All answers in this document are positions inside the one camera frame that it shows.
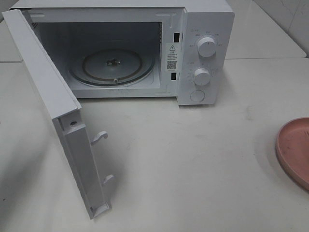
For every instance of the pink round plate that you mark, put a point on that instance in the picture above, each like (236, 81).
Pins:
(292, 150)

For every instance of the round white door release button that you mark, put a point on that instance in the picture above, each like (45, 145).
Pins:
(197, 96)

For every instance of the white microwave knob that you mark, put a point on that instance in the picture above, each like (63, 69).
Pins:
(206, 46)
(202, 76)

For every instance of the white warning label sticker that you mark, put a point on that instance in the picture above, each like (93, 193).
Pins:
(171, 54)

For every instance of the glass microwave turntable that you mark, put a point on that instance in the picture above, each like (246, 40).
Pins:
(112, 67)

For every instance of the white microwave oven body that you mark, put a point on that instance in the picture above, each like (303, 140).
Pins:
(71, 29)

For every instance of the white microwave door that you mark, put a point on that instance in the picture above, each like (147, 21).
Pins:
(64, 111)

